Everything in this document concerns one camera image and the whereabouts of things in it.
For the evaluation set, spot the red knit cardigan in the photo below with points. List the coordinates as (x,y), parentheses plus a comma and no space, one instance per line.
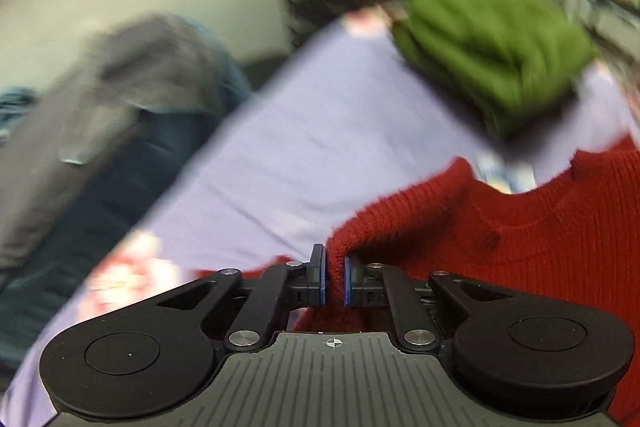
(575,238)

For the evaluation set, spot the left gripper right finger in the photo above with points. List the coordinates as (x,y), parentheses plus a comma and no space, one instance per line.
(398,302)

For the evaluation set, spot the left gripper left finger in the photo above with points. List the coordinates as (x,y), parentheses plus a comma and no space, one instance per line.
(281,289)

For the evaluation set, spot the green folded sweater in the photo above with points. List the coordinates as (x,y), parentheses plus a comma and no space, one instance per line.
(514,61)

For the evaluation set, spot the grey blanket on bed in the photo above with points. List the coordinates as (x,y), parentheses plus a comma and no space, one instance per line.
(158,64)

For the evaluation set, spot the purple floral bed sheet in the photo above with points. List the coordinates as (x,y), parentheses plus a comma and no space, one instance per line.
(343,123)

